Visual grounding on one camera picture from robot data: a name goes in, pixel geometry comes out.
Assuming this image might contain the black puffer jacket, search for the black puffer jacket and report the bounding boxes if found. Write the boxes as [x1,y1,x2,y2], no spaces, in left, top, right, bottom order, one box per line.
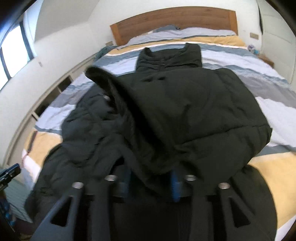
[25,44,272,240]

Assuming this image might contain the low white shelf unit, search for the low white shelf unit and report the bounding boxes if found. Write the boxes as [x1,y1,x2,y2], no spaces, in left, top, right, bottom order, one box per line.
[1,54,95,167]

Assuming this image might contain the striped duvet cover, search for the striped duvet cover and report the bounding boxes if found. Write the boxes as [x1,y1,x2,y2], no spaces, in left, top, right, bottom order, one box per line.
[25,29,295,240]

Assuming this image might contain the window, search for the window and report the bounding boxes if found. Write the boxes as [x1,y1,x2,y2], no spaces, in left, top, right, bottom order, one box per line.
[1,20,34,89]

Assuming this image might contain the teal cloth beside bed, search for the teal cloth beside bed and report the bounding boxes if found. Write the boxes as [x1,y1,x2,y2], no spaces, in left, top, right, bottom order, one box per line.
[94,45,117,61]

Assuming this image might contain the wooden nightstand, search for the wooden nightstand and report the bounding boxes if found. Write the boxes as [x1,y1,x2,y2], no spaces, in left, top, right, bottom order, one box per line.
[257,54,274,68]

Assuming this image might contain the items on nightstand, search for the items on nightstand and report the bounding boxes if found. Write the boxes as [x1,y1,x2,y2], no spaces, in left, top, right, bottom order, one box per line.
[247,45,260,55]

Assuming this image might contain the white wardrobe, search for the white wardrobe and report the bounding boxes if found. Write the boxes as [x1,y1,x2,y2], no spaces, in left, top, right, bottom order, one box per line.
[257,1,295,84]

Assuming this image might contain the grey-blue pillow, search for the grey-blue pillow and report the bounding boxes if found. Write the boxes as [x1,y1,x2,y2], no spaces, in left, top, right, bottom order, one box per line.
[152,25,180,33]

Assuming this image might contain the wooden headboard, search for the wooden headboard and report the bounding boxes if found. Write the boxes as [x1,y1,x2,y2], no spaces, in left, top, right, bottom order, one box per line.
[110,6,238,46]

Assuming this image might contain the wall switch plate right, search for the wall switch plate right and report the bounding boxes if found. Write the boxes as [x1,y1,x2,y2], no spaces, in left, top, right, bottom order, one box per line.
[249,33,259,40]

